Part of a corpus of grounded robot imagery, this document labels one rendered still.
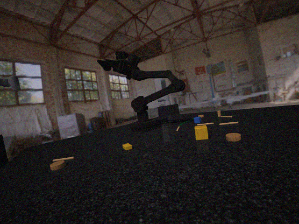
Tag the small yellow block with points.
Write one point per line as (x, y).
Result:
(127, 146)

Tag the brown wooden disc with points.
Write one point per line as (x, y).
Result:
(233, 137)
(57, 165)

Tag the yellow cube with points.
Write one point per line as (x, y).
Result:
(201, 132)

